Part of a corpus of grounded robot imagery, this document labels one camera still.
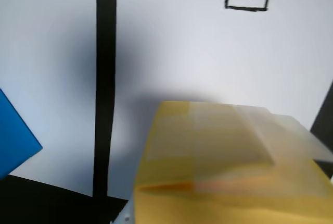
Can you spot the white paper sheet marked 1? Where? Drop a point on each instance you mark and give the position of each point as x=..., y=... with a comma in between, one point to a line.
x=208, y=52

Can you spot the white paper sheet marked 2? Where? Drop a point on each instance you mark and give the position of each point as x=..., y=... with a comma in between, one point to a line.
x=52, y=52

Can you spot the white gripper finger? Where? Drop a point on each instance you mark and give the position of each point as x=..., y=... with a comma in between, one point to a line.
x=125, y=216

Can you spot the blue paper box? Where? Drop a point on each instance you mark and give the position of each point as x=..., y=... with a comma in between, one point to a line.
x=15, y=135

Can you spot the yellow paper box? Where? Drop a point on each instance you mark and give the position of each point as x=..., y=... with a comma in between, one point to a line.
x=208, y=156

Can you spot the black mat with WROB print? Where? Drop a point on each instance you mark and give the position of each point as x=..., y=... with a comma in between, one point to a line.
x=104, y=78

